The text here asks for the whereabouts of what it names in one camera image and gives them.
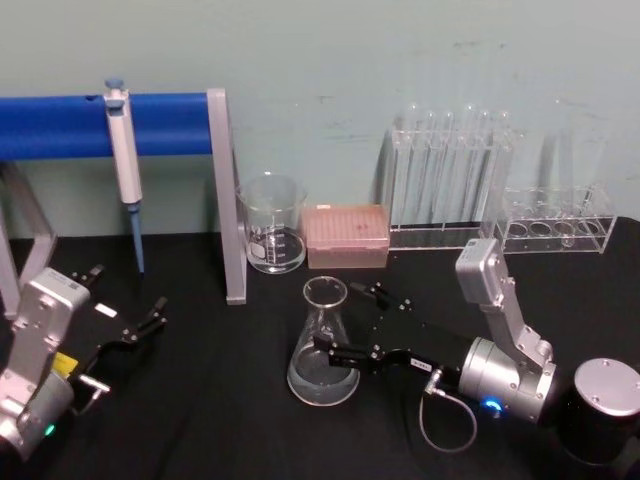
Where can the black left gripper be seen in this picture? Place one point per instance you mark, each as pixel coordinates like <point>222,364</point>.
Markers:
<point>102,327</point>

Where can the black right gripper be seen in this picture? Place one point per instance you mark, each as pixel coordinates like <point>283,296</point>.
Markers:
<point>430,345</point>

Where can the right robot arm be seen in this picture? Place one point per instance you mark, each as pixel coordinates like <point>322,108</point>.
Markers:
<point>505,375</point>

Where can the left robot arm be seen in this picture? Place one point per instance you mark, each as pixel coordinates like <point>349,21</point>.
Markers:
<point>31,350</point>

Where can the clear glass conical flask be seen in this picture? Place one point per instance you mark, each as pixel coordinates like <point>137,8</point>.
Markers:
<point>320,382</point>

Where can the pink pipette tip box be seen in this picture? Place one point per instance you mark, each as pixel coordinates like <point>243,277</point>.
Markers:
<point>345,235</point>

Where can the tall clear acrylic tube rack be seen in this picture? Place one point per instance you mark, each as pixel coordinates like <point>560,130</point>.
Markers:
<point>440,235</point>

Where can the clear glass beaker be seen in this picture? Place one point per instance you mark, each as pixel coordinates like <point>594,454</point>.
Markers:
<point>270,252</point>

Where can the white pipette with blue tip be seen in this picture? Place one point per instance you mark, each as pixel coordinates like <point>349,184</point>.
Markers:
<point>125,160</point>

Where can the black table cloth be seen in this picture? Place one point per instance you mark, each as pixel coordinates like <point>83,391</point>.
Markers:
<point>225,430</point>

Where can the blue bar stand grey legs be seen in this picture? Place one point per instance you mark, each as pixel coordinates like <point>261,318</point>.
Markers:
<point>165,125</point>

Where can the clear glass test tube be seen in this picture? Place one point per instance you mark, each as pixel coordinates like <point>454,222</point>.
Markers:
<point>475,155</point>
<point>492,155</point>
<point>462,150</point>
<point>411,150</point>
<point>426,155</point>
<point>442,155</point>

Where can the low clear acrylic holed rack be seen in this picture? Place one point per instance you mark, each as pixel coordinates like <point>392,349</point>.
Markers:
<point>555,242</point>

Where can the wide clear glass tube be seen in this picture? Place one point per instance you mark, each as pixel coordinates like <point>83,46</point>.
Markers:
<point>580,150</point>

